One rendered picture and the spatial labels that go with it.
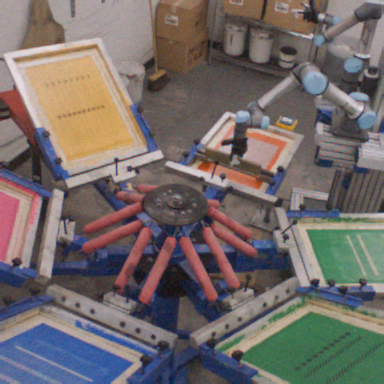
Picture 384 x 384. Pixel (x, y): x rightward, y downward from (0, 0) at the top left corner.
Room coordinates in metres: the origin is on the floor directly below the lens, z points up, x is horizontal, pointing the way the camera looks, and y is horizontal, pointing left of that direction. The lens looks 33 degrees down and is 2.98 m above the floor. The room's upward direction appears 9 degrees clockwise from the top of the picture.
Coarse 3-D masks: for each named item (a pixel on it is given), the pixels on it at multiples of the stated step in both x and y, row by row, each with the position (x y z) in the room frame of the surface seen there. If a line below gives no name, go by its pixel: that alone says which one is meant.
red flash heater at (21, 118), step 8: (0, 96) 3.03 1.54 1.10; (8, 96) 3.04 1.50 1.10; (16, 96) 3.05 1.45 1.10; (8, 104) 2.95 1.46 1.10; (16, 104) 2.96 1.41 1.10; (16, 112) 2.87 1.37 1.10; (24, 112) 2.88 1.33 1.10; (16, 120) 2.85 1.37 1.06; (24, 120) 2.80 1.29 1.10; (24, 128) 2.75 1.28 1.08; (32, 128) 2.73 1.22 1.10; (32, 136) 2.67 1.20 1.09; (32, 144) 2.68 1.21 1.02
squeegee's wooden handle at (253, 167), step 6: (210, 150) 2.79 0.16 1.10; (216, 150) 2.80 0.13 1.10; (210, 156) 2.79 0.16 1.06; (216, 156) 2.78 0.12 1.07; (222, 156) 2.77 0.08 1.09; (228, 156) 2.76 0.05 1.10; (222, 162) 2.77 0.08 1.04; (228, 162) 2.76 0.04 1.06; (240, 162) 2.74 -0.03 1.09; (246, 162) 2.73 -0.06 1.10; (252, 162) 2.73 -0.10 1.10; (240, 168) 2.73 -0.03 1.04; (246, 168) 2.72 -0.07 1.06; (252, 168) 2.71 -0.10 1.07; (258, 168) 2.70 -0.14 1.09; (258, 174) 2.70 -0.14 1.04
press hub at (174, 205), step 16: (160, 192) 2.07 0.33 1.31; (176, 192) 2.08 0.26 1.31; (192, 192) 2.10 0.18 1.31; (160, 208) 1.95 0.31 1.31; (176, 208) 1.96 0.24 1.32; (192, 208) 1.99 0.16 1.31; (208, 208) 2.00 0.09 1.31; (176, 224) 1.86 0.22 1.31; (160, 240) 1.96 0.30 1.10; (176, 240) 1.95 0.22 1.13; (192, 240) 2.09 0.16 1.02; (144, 256) 1.93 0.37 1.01; (176, 256) 1.92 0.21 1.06; (208, 256) 2.00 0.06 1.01; (144, 272) 1.84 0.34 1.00; (176, 272) 1.86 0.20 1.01; (208, 272) 2.00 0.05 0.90; (176, 288) 1.86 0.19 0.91; (160, 304) 1.95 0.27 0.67; (176, 304) 1.97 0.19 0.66; (160, 320) 1.95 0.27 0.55; (176, 320) 1.98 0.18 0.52; (176, 368) 1.99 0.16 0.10
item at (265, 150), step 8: (264, 136) 3.28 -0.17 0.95; (256, 144) 3.16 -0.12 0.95; (264, 144) 3.18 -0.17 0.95; (272, 144) 3.19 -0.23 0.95; (280, 144) 3.21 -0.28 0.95; (248, 152) 3.05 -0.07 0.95; (256, 152) 3.07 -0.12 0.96; (264, 152) 3.08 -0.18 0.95; (272, 152) 3.10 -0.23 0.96; (280, 152) 3.11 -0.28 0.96; (256, 160) 2.97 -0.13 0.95; (264, 160) 2.99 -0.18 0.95; (272, 160) 3.00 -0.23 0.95; (264, 168) 2.90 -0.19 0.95; (232, 176) 2.76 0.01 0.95; (240, 176) 2.78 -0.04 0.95; (248, 176) 2.79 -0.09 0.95; (248, 184) 2.71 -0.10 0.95; (256, 184) 2.72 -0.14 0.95
